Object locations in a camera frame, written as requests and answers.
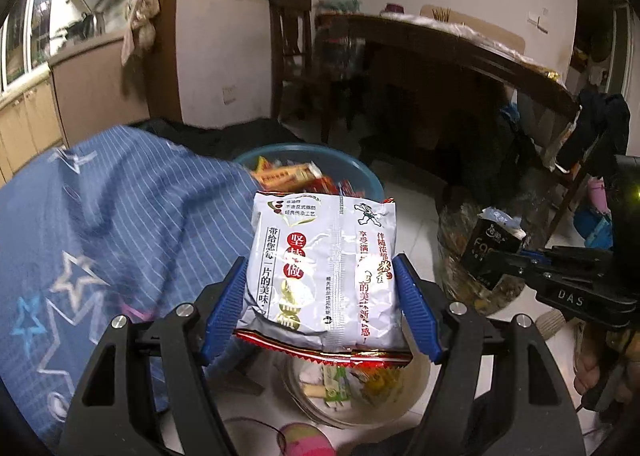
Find yellow snack packet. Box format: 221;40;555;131
360;367;402;406

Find black small box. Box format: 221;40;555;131
461;207;526;290

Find green toothpaste box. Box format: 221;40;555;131
322;365;352;410

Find kitchen base cabinets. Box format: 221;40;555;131
1;31;149;183

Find kitchen window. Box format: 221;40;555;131
1;0;52;91

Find right hand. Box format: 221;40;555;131
574;324;639;404

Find pink slipper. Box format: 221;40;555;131
278;422;337;456

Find blue checkered tablecloth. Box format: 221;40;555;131
1;127;257;450

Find blue plastic basin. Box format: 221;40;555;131
234;143;385;202

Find dark wooden table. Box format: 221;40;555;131
316;13;578;150

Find hanging cloth bags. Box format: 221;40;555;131
120;0;160;66

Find wooden chair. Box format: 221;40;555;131
269;0;320;120

